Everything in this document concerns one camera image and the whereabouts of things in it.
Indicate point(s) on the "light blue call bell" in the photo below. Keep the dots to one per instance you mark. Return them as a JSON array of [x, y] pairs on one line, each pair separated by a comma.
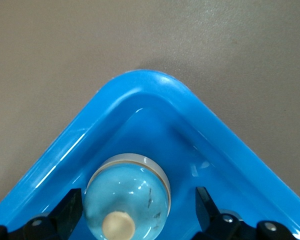
[[127, 190]]

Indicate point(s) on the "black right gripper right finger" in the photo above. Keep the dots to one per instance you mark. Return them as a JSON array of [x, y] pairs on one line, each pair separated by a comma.
[[210, 222]]

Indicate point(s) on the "blue plastic tray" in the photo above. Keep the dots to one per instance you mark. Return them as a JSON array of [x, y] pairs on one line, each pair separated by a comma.
[[152, 125]]

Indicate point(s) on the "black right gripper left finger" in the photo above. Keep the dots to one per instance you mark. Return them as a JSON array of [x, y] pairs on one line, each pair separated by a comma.
[[67, 215]]

